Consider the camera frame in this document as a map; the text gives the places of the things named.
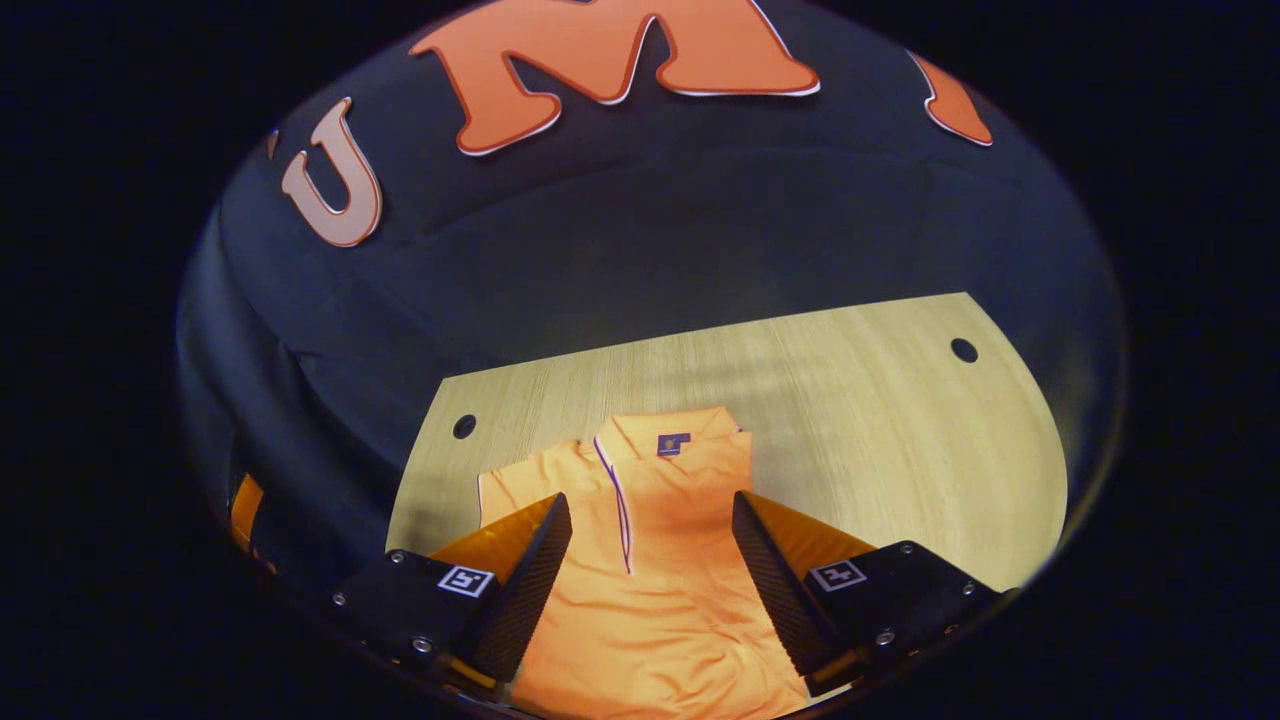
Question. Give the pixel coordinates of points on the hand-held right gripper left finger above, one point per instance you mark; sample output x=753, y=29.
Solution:
x=530, y=590

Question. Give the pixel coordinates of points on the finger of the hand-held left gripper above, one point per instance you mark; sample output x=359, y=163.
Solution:
x=245, y=512

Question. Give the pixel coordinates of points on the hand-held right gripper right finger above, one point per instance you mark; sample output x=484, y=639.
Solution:
x=775, y=590

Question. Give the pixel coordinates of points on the orange T-shirt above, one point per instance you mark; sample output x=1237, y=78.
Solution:
x=660, y=600

